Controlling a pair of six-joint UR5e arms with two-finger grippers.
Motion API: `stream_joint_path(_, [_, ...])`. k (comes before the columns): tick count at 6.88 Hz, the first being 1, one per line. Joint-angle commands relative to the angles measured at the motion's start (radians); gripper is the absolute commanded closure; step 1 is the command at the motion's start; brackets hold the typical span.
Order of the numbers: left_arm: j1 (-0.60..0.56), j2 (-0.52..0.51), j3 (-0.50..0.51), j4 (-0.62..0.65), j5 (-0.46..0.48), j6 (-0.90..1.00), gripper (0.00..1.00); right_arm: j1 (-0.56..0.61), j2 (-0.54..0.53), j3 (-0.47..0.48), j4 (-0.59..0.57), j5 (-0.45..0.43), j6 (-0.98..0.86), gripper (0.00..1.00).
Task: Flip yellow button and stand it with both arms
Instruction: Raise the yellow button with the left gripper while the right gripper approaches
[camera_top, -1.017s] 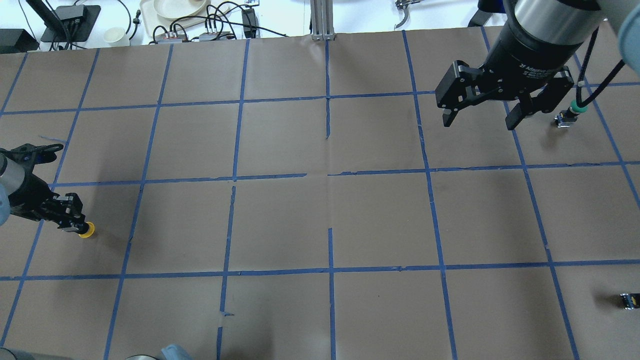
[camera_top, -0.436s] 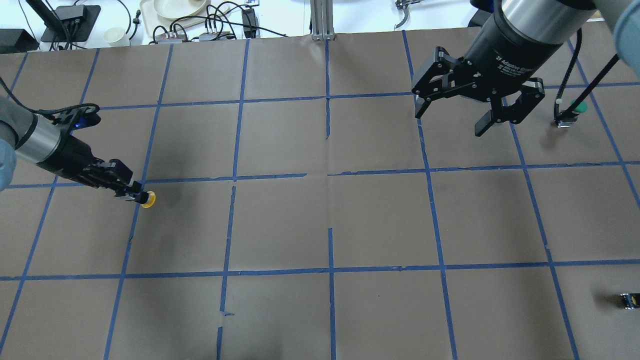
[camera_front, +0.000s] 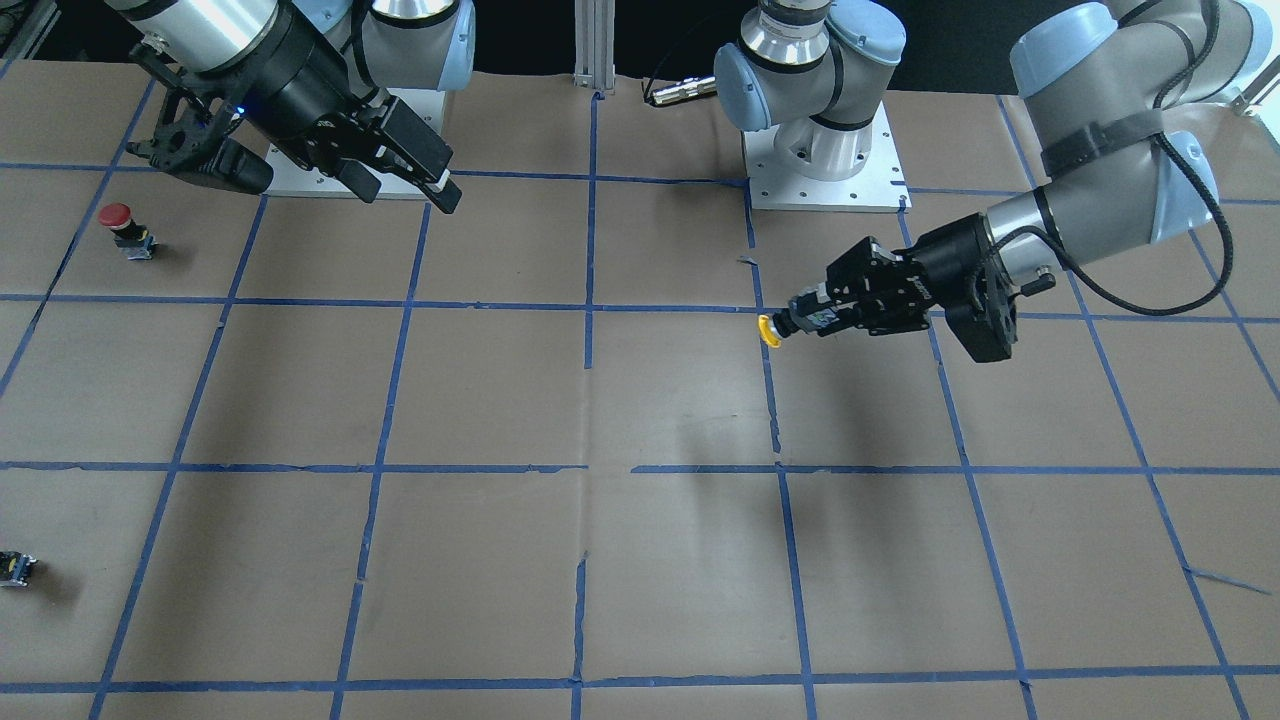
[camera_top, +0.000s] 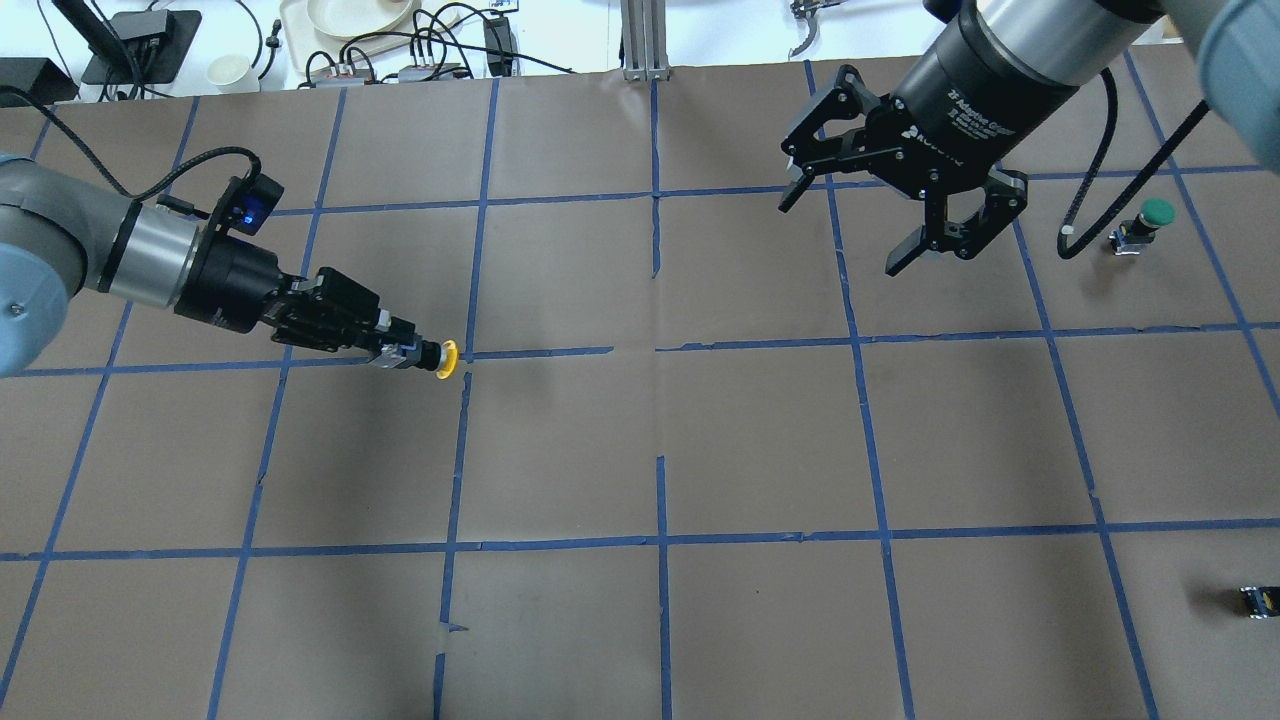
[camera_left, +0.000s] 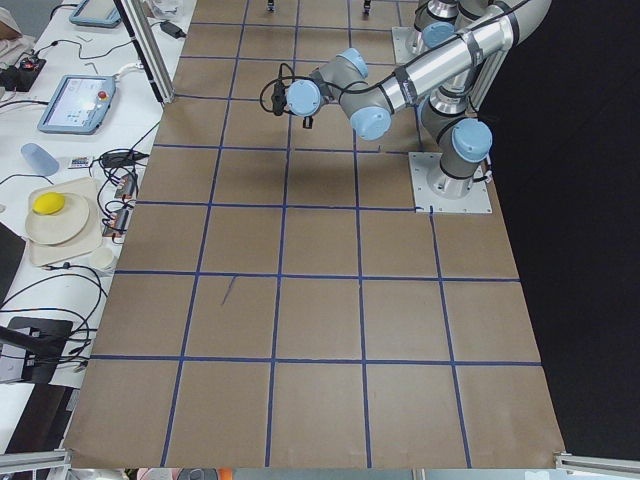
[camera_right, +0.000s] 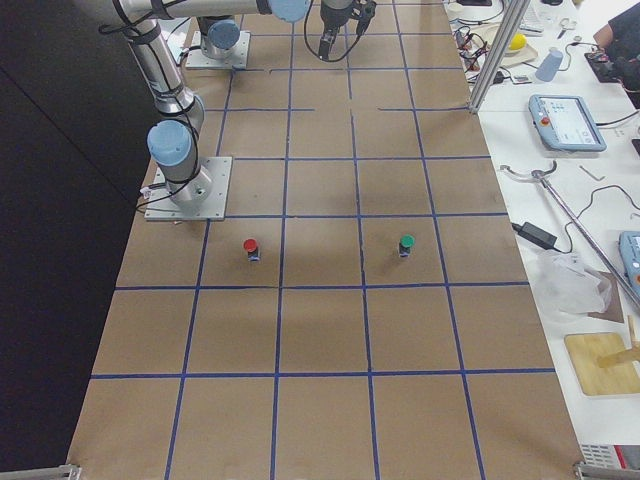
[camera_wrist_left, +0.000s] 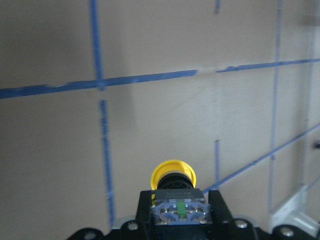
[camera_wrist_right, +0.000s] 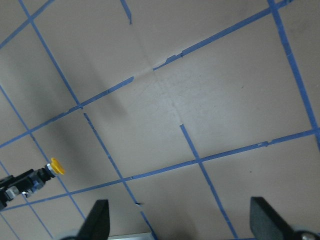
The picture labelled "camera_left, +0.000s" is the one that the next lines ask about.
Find black power adapter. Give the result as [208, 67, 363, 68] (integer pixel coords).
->
[160, 20, 186, 39]

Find teach pendant tablet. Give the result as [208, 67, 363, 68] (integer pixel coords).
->
[37, 75, 116, 135]

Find white paper cup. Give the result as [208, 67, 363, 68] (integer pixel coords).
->
[89, 247, 118, 274]

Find translucent blue cup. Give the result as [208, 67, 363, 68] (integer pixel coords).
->
[20, 143, 59, 177]

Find beige plate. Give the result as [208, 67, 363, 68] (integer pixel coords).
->
[25, 193, 90, 245]

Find yellow lemon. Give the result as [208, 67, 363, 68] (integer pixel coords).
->
[32, 192, 66, 216]

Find beige tray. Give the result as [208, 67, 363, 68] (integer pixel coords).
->
[25, 177, 102, 267]

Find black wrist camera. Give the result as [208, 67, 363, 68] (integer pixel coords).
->
[271, 79, 287, 116]

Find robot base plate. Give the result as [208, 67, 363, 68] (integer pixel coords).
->
[409, 152, 492, 215]

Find aluminium frame post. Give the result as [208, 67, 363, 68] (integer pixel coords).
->
[114, 0, 175, 104]

